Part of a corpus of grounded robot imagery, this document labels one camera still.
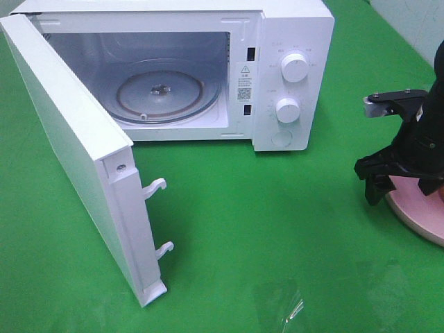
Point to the white microwave oven body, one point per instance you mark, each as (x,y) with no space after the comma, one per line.
(96,39)

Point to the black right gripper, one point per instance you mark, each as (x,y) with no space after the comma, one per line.
(419,149)

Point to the pink round plate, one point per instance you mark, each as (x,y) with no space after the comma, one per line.
(423,214)

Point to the white upper microwave knob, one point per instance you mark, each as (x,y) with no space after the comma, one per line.
(294,67)

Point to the white lower microwave knob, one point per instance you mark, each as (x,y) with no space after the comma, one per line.
(287,110)

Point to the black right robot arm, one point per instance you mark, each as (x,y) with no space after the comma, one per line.
(396,169)

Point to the white microwave knob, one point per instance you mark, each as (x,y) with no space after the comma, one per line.
(294,67)
(287,110)

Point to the white warning label sticker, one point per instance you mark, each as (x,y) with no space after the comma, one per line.
(245,74)

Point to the glass microwave turntable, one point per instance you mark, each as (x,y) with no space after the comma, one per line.
(159,91)

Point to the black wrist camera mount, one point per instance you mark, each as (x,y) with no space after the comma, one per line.
(405,103)

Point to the round microwave door button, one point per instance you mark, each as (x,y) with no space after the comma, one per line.
(282,138)

